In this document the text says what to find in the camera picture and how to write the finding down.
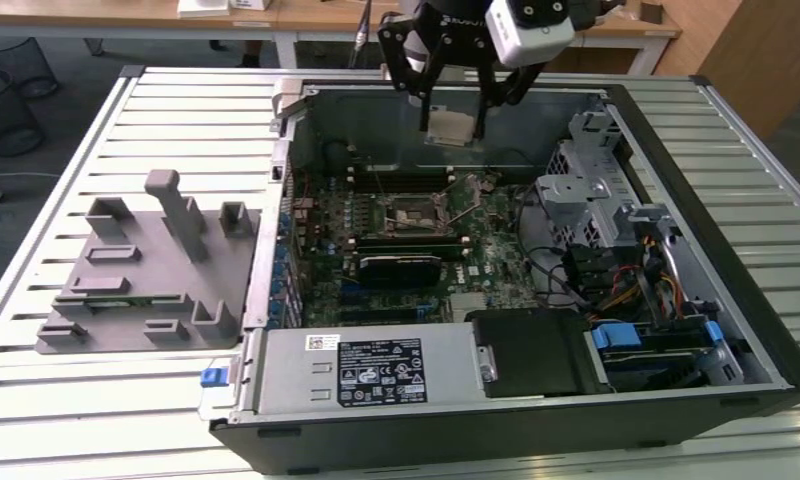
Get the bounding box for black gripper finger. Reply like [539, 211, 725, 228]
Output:
[473, 62, 547, 140]
[378, 19, 457, 132]

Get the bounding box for silver CPU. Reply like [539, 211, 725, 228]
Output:
[425, 110, 477, 147]

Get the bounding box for metal socket cover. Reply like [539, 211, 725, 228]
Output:
[439, 173, 487, 225]

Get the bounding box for CPU socket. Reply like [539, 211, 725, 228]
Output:
[371, 191, 461, 240]

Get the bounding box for black RAM slot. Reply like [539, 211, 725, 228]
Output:
[356, 245, 471, 252]
[350, 166, 457, 174]
[350, 172, 457, 180]
[356, 240, 470, 247]
[350, 184, 457, 194]
[356, 234, 469, 242]
[350, 178, 457, 187]

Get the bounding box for silver metal drive cage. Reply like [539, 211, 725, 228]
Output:
[533, 109, 642, 251]

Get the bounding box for wooden desk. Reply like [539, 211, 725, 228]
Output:
[0, 0, 382, 69]
[573, 0, 683, 76]

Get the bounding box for green motherboard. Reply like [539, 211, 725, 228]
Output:
[284, 167, 579, 329]

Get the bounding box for green RAM stick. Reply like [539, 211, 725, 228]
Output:
[356, 249, 474, 261]

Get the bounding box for small graphics card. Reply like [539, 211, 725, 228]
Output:
[355, 252, 446, 291]

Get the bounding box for silver chipset heatsink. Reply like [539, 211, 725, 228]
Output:
[450, 292, 490, 315]

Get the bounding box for wooden cabinet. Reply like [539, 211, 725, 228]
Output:
[653, 0, 800, 140]

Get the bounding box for black plastic shroud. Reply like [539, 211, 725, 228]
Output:
[465, 308, 617, 399]

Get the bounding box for blue disk carrier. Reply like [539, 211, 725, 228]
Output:
[590, 322, 645, 362]

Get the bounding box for grey parts rack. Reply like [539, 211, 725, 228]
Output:
[34, 168, 263, 356]

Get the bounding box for blue disk bay latch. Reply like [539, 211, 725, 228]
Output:
[702, 319, 727, 352]

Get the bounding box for silver power supply unit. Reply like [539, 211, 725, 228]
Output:
[230, 322, 497, 426]

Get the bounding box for black open PC case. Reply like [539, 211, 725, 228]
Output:
[207, 74, 800, 476]

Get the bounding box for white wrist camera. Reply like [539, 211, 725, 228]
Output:
[486, 0, 578, 67]

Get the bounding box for silver case handle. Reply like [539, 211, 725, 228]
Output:
[270, 78, 310, 137]

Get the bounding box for black internal cable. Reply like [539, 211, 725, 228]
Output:
[514, 184, 593, 317]

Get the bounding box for red yellow power wires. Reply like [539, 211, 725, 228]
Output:
[590, 238, 694, 324]

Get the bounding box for black wire mesh bin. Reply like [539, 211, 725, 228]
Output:
[0, 67, 48, 159]
[0, 37, 62, 99]

